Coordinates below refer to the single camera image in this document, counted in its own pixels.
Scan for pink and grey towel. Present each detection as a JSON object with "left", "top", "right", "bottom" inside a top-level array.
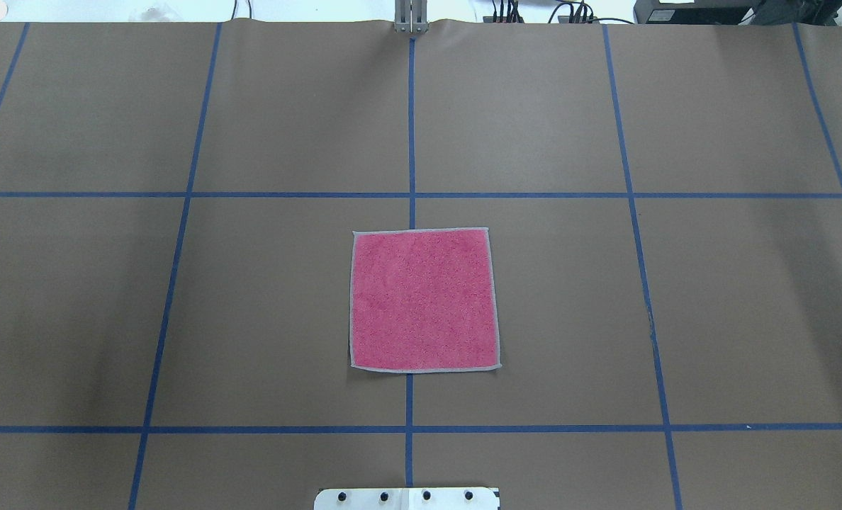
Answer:
[{"left": 349, "top": 227, "right": 502, "bottom": 374}]

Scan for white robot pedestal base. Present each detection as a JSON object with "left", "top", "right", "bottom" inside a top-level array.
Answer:
[{"left": 313, "top": 487, "right": 501, "bottom": 509}]

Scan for aluminium frame post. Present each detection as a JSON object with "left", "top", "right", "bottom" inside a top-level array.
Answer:
[{"left": 394, "top": 0, "right": 430, "bottom": 35}]

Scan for black power box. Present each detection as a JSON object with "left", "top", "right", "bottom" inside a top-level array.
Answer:
[{"left": 632, "top": 1, "right": 758, "bottom": 26}]

